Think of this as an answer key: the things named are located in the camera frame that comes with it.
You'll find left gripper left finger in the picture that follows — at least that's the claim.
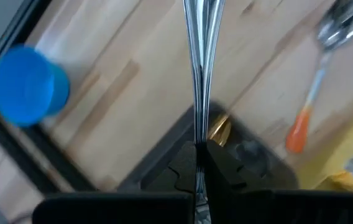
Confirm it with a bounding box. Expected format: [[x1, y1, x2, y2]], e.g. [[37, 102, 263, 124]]
[[32, 140, 198, 224]]

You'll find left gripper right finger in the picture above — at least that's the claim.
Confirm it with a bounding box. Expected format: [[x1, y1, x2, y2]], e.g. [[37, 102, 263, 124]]
[[205, 139, 353, 224]]

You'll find green-handled gold spoon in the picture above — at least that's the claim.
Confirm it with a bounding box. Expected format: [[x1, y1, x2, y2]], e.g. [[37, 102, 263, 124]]
[[207, 113, 232, 147]]

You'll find orange-handled metal spoon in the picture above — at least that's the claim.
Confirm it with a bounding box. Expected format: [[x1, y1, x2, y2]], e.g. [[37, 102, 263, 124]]
[[285, 0, 353, 154]]

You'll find yellow plastic bin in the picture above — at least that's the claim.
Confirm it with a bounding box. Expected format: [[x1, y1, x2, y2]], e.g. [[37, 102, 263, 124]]
[[297, 102, 353, 192]]

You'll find all-silver metal spoon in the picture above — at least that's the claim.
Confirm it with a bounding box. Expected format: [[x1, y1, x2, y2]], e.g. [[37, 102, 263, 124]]
[[181, 0, 226, 224]]

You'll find dark grey plastic bin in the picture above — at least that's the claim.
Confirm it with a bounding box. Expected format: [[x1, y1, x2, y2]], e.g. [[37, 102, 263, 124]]
[[116, 101, 299, 194]]

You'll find blue plastic bowl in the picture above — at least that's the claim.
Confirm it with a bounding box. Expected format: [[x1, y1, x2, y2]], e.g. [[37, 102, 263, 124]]
[[0, 44, 71, 128]]

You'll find black metal frame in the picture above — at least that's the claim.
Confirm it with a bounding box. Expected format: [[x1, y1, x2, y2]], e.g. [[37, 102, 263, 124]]
[[0, 0, 99, 194]]

